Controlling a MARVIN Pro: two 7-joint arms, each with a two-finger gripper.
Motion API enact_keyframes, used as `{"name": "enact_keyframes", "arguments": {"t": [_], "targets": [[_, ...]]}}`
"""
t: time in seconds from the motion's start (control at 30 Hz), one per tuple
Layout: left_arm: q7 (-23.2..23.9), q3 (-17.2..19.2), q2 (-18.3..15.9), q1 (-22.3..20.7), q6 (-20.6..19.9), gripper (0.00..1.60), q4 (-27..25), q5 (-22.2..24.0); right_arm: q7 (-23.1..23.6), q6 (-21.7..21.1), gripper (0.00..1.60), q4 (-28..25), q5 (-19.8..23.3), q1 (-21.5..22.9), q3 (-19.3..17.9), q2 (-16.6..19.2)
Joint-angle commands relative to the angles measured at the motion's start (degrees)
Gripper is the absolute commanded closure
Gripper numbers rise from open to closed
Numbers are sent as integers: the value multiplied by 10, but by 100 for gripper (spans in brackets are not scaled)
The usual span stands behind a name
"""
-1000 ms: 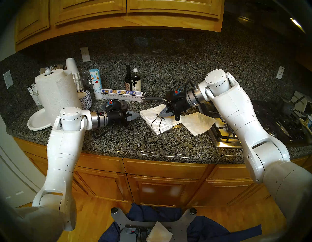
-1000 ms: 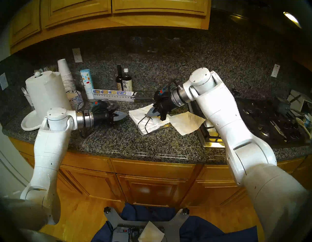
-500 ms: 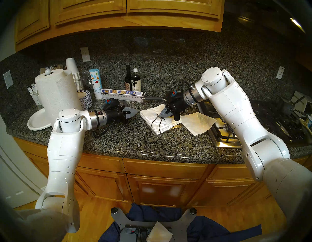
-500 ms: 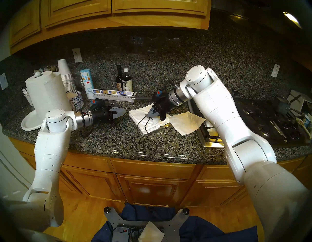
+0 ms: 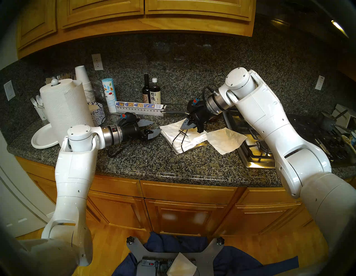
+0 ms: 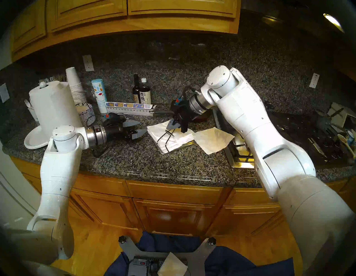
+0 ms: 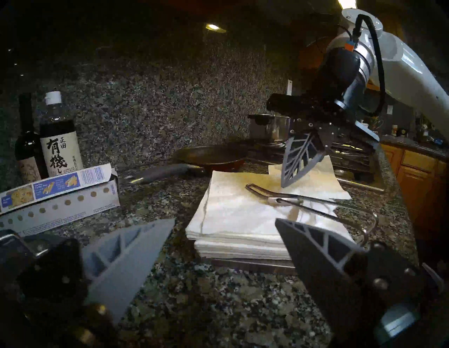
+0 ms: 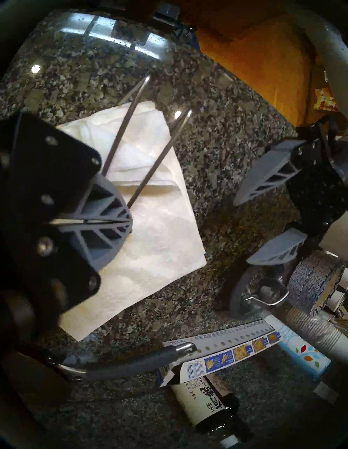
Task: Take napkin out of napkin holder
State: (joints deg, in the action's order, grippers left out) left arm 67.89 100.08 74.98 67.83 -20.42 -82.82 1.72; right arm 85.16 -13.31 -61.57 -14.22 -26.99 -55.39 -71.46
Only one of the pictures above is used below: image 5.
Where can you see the wooden cabinets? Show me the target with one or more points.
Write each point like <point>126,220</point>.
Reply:
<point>97,14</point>
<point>183,217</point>

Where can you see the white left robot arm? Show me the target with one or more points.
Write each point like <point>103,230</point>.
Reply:
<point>75,172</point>

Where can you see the cup of wooden sticks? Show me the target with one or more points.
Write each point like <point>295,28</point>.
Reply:
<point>66,77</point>

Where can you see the grey power box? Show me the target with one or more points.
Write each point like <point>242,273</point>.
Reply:
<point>146,268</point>

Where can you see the white blue mug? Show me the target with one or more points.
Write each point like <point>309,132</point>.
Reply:
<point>353,138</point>

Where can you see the wooden upper cabinets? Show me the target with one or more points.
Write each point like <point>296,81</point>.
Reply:
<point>97,14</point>

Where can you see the black base knob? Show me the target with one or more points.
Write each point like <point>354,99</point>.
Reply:
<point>220,241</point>
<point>130,240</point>

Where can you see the soy sauce bottle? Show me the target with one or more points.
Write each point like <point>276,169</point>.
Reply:
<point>155,94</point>

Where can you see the blue patterned paper bowl stack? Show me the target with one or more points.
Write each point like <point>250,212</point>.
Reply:
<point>98,114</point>

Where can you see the white paper cup stack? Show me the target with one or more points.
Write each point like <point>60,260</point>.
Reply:
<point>84,83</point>

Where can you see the single white napkin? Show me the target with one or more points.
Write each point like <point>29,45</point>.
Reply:
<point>226,140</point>

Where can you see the dark blue cloth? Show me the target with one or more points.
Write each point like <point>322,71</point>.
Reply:
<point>236,261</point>

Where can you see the white tissue sheet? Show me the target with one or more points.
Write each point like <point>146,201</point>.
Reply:
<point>181,267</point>

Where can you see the dark frying pan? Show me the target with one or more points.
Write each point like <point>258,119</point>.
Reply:
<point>175,112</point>

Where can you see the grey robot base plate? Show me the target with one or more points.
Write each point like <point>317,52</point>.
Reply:
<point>208,258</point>

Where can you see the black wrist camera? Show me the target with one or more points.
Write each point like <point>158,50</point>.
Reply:
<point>194,104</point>
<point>126,118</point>

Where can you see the white paper towel roll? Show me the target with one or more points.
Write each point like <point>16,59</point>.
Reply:
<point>65,105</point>

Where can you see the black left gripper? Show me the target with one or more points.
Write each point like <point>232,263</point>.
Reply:
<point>133,133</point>

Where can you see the white paper plate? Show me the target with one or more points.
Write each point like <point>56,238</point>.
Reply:
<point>41,137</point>

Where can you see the white plastic fork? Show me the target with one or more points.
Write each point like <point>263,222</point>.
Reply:
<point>33,101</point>
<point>39,99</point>

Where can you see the white light switch plate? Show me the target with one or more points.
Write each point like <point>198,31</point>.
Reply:
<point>9,90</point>

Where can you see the dark glass wine bottle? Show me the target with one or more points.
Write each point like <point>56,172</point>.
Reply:
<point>146,93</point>

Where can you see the white rectangular board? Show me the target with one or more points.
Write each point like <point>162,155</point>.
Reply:
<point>345,121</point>

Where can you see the leaf print cylindrical canister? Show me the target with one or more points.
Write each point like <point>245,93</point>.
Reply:
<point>109,93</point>

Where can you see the white wall outlet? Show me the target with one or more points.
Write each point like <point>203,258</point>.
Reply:
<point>319,83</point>
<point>97,61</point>

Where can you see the white door panel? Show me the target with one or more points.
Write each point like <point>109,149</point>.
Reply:
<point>16,200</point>

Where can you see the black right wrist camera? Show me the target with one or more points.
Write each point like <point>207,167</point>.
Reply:
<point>194,104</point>

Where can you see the stainless gas cooktop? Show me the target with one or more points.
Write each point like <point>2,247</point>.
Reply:
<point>256,150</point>

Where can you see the patterned ceramic spoon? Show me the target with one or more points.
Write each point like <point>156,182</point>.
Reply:
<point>347,139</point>

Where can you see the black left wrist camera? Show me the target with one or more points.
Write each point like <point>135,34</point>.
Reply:
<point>126,118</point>

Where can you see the white cup with forks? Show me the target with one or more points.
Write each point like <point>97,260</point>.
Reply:
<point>41,112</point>

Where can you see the wooden lower cabinets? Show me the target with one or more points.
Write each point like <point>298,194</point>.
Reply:
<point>183,217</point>

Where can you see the white napkin stack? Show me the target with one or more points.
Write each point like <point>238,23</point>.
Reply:
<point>169,128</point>

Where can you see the dark range hood with light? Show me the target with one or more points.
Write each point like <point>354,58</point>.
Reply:
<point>300,16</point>

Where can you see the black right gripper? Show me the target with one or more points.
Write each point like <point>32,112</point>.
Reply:
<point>200,116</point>

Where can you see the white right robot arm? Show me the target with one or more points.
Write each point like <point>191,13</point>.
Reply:
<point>267,116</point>

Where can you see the white towel holder knob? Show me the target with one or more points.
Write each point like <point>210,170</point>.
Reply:
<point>54,82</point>

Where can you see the long white blue wrap box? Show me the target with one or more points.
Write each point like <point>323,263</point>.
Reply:
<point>139,108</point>

